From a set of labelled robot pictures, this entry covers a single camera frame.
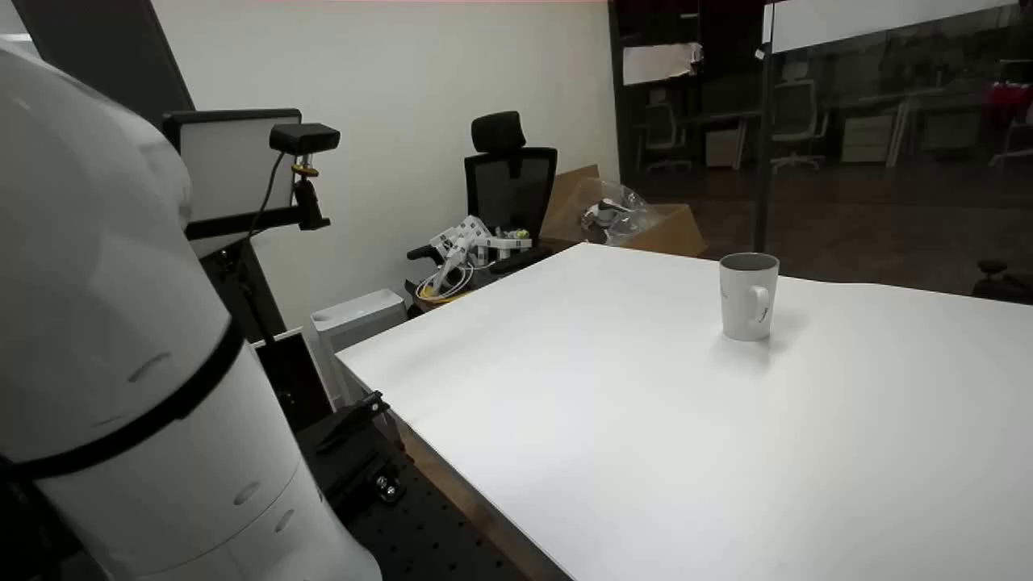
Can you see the white mug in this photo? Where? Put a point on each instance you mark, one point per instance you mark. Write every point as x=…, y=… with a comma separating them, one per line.
x=746, y=308

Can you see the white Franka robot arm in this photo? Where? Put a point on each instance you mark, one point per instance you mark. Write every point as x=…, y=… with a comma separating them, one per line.
x=108, y=325

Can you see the white robot toy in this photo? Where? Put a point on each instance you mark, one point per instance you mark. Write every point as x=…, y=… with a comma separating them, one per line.
x=464, y=253

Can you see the black office chair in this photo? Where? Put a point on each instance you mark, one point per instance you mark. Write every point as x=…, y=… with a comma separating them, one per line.
x=510, y=182

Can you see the clear plastic bag in box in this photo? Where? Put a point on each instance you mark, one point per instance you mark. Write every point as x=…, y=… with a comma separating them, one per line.
x=615, y=214

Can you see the white rectangular box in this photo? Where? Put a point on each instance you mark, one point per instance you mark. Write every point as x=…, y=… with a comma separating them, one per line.
x=358, y=314

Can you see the open cardboard box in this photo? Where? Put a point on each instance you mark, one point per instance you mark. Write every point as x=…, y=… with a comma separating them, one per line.
x=671, y=228

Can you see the black table clamp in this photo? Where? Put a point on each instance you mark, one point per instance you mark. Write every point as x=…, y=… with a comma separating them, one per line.
x=358, y=430

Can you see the white office chair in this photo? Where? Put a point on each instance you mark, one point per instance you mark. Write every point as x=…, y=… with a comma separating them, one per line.
x=794, y=117
x=665, y=133

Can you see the black control box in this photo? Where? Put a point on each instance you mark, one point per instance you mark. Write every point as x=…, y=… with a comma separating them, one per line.
x=295, y=375

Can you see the white table cover sheet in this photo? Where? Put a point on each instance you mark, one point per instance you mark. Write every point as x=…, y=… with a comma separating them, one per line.
x=697, y=454

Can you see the white drawer cabinet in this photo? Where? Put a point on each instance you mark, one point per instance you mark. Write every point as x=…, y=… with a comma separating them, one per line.
x=869, y=135
x=726, y=145

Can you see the white sign on cabinet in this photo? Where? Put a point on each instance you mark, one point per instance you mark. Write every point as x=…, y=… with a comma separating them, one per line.
x=659, y=63

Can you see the black stand pole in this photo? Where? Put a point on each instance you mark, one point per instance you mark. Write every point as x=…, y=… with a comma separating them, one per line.
x=246, y=291

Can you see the white whiteboard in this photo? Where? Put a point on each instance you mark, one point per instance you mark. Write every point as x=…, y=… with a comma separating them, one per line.
x=882, y=20

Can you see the dark slanted beam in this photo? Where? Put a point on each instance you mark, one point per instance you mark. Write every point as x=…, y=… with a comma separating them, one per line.
x=108, y=52

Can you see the red object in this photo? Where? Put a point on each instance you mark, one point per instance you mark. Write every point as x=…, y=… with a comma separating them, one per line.
x=1008, y=101

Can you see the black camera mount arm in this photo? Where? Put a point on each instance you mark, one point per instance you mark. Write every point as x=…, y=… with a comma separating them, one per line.
x=309, y=205

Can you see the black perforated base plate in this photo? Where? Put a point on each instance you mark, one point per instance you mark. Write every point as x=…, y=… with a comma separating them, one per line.
x=430, y=535

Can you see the black external camera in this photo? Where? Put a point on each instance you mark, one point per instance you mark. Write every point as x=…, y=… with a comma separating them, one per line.
x=303, y=135

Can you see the dark glass wall post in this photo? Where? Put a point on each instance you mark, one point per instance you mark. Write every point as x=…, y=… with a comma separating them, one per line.
x=765, y=131

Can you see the white panel with black frame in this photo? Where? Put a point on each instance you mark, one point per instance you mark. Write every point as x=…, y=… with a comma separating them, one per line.
x=231, y=163

